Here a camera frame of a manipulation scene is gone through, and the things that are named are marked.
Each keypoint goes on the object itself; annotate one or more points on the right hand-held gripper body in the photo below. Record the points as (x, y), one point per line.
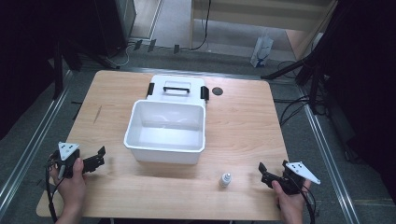
(295, 179)

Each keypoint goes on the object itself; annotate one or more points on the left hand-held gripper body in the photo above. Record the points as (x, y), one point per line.
(69, 158)

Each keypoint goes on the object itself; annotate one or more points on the person's right hand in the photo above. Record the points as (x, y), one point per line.
(291, 202)

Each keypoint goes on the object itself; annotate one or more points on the person's left hand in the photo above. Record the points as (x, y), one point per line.
(73, 186)

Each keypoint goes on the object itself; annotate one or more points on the small white bottle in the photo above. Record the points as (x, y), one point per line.
(224, 179)

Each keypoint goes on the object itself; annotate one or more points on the white plastic storage box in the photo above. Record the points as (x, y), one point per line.
(166, 132)

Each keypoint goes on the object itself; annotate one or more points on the black metal stand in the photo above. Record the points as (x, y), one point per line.
(58, 71)

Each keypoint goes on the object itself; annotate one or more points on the black round table grommet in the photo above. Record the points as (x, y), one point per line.
(217, 91)

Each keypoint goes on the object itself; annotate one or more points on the black tripod stand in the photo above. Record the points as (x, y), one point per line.
(311, 67)

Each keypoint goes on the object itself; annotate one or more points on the black tape strip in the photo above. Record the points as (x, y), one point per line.
(151, 45)
(137, 44)
(176, 48)

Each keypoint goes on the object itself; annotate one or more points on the black curtain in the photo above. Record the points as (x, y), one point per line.
(364, 77)

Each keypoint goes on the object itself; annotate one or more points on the white paper bag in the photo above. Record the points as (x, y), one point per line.
(262, 48)

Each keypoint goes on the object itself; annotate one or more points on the black cabinet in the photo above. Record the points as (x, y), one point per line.
(115, 25)

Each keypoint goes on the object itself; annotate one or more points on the metal floor rail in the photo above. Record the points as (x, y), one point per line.
(330, 161)
(31, 149)

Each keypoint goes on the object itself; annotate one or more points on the light wooden furniture frame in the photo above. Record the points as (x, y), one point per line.
(249, 12)

